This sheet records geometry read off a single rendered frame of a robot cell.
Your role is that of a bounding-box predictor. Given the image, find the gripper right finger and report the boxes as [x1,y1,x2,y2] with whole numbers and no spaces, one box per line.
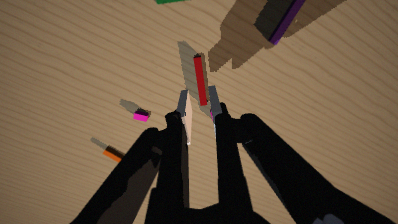
[208,85,396,224]

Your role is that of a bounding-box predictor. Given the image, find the red rod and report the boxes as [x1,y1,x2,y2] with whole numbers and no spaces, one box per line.
[194,56,207,106]

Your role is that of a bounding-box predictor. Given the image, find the purple rod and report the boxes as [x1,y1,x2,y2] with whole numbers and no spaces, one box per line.
[268,0,306,45]

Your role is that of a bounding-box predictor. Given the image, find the orange rod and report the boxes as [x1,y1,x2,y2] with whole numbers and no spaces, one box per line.
[103,147,124,162]

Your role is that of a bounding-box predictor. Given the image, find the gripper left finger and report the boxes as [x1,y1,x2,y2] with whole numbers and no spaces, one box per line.
[69,89,192,224]

